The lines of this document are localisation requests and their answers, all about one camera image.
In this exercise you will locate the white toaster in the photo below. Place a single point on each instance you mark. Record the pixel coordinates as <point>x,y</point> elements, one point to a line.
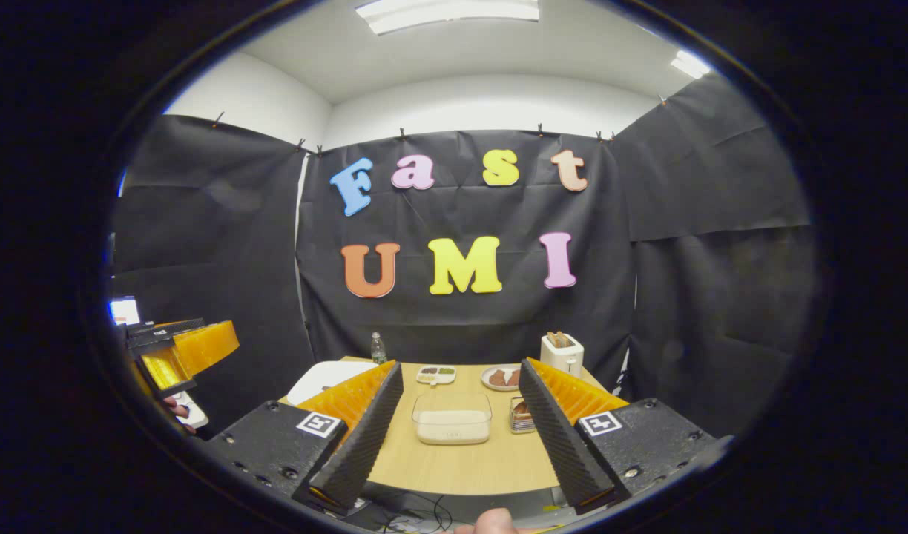
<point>561,360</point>

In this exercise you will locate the computer monitor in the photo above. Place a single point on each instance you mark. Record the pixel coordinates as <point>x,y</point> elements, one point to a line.
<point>124,311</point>

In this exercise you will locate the black backdrop cloth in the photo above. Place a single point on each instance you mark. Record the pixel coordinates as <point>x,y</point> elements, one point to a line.
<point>461,319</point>

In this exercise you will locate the long ceiling light panel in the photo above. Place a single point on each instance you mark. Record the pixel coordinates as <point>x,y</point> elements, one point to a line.
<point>446,13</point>

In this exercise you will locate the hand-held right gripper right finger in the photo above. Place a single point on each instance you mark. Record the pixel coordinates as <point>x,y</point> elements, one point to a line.
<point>554,437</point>

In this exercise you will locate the white divided seasoning dish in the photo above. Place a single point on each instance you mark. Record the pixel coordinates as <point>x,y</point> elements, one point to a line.
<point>435,375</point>

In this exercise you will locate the clear plastic container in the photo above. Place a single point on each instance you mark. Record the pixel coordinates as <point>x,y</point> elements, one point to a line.
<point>452,400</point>

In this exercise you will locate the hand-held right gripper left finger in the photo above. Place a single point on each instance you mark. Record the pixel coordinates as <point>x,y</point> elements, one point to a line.
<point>369,437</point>

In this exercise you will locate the row of black cloth clips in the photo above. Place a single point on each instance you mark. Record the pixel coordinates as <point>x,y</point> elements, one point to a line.
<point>402,133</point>

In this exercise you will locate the white rice cooker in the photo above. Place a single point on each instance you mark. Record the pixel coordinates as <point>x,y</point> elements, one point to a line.
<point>328,378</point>

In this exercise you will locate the clear plastic water bottle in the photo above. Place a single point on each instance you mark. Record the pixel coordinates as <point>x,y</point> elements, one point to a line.
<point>378,350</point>

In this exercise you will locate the small ceiling light panel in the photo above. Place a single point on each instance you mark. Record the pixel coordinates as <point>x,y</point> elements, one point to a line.
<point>690,65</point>

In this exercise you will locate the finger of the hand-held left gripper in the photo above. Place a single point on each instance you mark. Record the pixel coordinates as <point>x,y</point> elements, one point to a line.
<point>202,345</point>

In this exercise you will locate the white desktop device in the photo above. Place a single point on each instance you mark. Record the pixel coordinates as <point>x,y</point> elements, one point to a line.
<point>199,417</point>

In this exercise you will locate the brown meat piece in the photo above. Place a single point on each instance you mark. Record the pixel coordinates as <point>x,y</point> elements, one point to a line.
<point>498,378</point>
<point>514,377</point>

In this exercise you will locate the white round plate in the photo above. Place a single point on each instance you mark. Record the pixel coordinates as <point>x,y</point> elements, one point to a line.
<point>486,382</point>

